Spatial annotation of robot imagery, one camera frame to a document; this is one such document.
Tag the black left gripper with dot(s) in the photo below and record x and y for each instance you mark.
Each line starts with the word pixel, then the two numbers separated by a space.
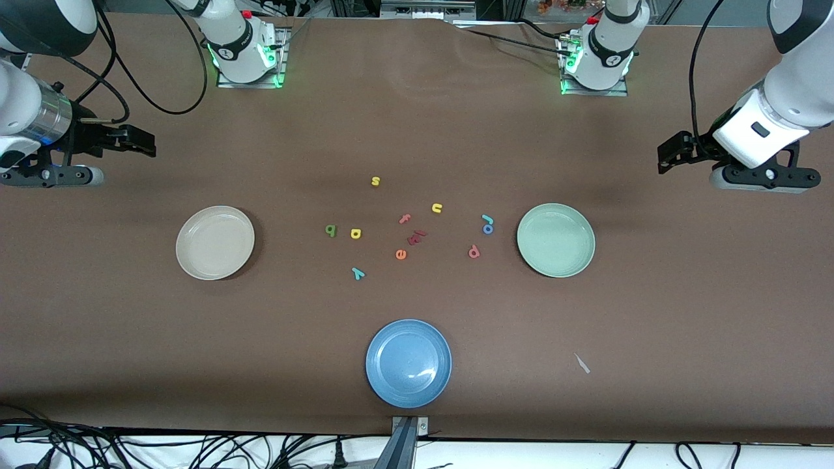
pixel 701 147

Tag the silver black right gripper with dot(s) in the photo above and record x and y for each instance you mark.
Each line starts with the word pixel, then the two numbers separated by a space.
pixel 86 137

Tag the salmon red letter p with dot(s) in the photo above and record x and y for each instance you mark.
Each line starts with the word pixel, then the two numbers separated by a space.
pixel 474 252

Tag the teal letter y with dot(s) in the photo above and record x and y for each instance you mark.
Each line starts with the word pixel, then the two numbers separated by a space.
pixel 358 273

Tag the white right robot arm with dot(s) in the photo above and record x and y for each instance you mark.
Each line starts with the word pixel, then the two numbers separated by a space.
pixel 241 45

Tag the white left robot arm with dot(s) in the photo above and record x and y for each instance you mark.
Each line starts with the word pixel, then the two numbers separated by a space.
pixel 798 78

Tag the beige brown plate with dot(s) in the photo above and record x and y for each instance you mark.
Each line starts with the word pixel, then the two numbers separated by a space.
pixel 215 242

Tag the green plate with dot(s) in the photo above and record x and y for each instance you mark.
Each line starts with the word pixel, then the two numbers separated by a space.
pixel 556 240

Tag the orange background item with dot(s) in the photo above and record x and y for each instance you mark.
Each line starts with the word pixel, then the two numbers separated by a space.
pixel 560 6

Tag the brown paper table cover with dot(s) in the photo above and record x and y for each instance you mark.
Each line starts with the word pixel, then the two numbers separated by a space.
pixel 130 339

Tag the white paper scrap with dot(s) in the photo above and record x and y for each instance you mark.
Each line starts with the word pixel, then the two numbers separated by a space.
pixel 582 363

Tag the grey metal box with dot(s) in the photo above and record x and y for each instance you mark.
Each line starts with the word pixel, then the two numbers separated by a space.
pixel 427 8

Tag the blue plate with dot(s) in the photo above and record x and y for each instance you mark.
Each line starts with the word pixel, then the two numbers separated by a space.
pixel 408 363

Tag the black power plug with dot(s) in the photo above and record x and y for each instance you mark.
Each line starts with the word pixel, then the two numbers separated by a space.
pixel 339 459

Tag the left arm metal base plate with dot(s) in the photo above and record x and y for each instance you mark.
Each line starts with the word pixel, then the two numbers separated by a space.
pixel 612 93

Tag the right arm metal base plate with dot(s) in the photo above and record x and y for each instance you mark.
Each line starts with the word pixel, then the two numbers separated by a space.
pixel 283 58

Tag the grey aluminium camera pole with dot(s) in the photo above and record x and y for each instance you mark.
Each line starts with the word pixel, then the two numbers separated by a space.
pixel 404 446

